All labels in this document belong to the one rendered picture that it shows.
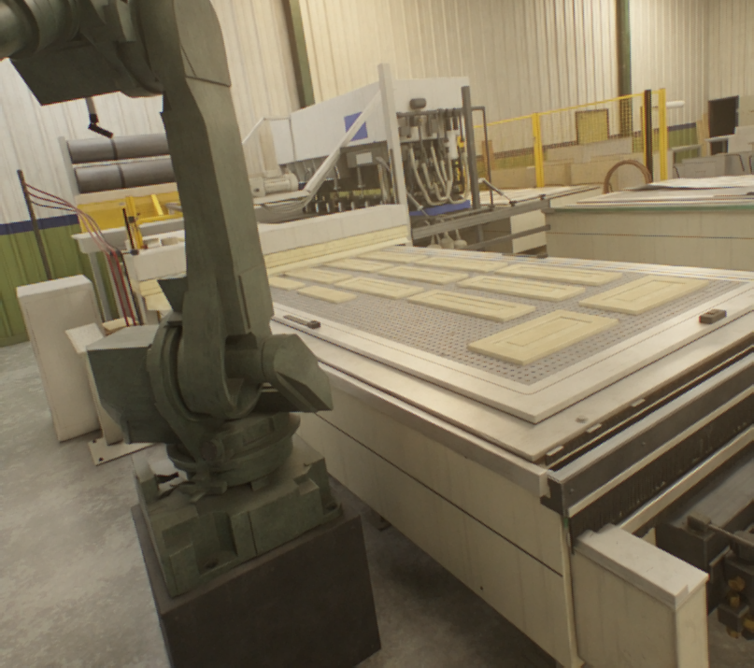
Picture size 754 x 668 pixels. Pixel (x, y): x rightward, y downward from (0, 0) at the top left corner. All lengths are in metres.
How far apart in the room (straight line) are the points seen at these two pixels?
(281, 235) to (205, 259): 2.76
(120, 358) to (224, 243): 0.47
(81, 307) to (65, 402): 0.65
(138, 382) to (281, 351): 0.41
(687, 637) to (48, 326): 3.84
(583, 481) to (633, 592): 0.23
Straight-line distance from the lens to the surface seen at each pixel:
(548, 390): 1.64
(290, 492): 1.76
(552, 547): 1.53
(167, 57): 1.48
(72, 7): 1.45
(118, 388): 1.76
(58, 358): 4.36
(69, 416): 4.47
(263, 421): 1.78
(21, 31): 1.37
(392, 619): 2.27
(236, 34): 9.04
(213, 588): 1.77
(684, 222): 5.72
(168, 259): 3.98
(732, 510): 1.89
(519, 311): 2.33
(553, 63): 13.14
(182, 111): 1.47
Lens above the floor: 1.55
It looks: 12 degrees down
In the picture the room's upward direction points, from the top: 8 degrees counter-clockwise
